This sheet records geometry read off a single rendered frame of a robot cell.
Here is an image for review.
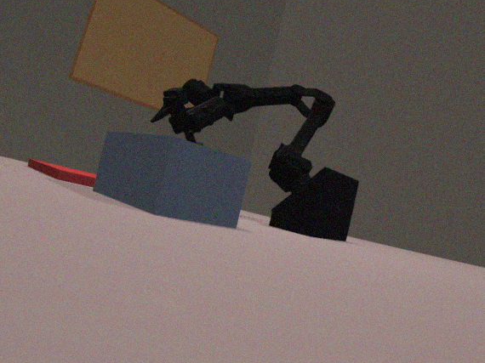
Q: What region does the red lid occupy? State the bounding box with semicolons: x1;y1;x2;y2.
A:
28;158;96;187

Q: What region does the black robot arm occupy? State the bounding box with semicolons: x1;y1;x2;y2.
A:
182;78;335;193

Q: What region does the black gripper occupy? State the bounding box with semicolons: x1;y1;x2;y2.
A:
150;88;214;145

